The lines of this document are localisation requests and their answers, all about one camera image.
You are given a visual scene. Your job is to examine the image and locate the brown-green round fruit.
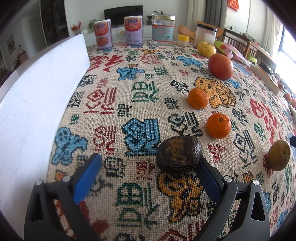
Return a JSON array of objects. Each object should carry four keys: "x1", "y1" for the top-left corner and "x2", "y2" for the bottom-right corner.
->
[{"x1": 267, "y1": 140, "x2": 291, "y2": 171}]

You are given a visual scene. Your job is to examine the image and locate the orange tangerine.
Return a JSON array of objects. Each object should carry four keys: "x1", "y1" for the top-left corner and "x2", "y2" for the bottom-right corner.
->
[
  {"x1": 188, "y1": 88, "x2": 209, "y2": 109},
  {"x1": 206, "y1": 113, "x2": 231, "y2": 139}
]

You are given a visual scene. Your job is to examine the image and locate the large red apple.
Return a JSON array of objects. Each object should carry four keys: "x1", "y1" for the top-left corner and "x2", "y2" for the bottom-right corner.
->
[{"x1": 208, "y1": 53, "x2": 234, "y2": 80}]

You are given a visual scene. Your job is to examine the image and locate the yellow apple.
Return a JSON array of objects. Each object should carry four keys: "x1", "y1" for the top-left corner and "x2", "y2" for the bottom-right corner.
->
[{"x1": 197, "y1": 41, "x2": 216, "y2": 58}]

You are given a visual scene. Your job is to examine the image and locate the wooden chair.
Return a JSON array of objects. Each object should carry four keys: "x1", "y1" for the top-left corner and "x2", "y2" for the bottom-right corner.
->
[{"x1": 223, "y1": 28, "x2": 276, "y2": 74}]

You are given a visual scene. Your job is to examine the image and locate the colourful gift bag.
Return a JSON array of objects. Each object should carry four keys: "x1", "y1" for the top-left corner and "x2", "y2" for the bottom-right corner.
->
[{"x1": 214, "y1": 41, "x2": 245, "y2": 62}]

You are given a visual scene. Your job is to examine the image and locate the white cardboard box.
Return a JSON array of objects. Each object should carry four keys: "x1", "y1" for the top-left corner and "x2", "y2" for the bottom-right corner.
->
[{"x1": 1, "y1": 34, "x2": 90, "y2": 237}]

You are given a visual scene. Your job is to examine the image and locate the small yellow lid jar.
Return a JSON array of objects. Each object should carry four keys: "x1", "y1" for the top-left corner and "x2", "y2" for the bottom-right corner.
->
[{"x1": 177, "y1": 34, "x2": 190, "y2": 47}]

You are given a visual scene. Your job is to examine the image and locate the orange cushioned armchair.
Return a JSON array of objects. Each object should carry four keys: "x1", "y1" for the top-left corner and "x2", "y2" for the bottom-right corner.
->
[{"x1": 177, "y1": 21, "x2": 224, "y2": 43}]

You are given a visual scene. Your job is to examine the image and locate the clear glass jar gold lid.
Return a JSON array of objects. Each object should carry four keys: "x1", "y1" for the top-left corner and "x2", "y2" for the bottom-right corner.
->
[{"x1": 152, "y1": 14, "x2": 176, "y2": 45}]

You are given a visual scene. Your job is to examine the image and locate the red flower vase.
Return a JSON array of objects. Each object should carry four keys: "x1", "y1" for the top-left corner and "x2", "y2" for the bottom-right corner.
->
[{"x1": 70, "y1": 21, "x2": 81, "y2": 35}]

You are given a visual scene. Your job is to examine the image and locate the left purple orange canister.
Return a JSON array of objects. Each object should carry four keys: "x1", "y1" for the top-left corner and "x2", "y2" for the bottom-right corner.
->
[{"x1": 93, "y1": 19, "x2": 113, "y2": 50}]

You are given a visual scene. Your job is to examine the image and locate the purple orange canister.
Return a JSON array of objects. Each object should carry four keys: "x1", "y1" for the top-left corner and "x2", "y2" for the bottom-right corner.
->
[
  {"x1": 93, "y1": 19, "x2": 113, "y2": 50},
  {"x1": 124, "y1": 16, "x2": 143, "y2": 46}
]

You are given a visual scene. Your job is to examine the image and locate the potted green plant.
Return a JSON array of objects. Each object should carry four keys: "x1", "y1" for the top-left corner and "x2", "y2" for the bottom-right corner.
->
[{"x1": 88, "y1": 19, "x2": 98, "y2": 32}]

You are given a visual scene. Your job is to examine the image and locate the right purple orange canister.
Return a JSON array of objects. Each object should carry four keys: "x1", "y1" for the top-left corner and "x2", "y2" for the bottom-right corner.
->
[{"x1": 124, "y1": 16, "x2": 143, "y2": 46}]

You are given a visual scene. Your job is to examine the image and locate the black television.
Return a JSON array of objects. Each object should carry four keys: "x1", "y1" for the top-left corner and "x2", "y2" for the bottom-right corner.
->
[{"x1": 104, "y1": 5, "x2": 143, "y2": 28}]

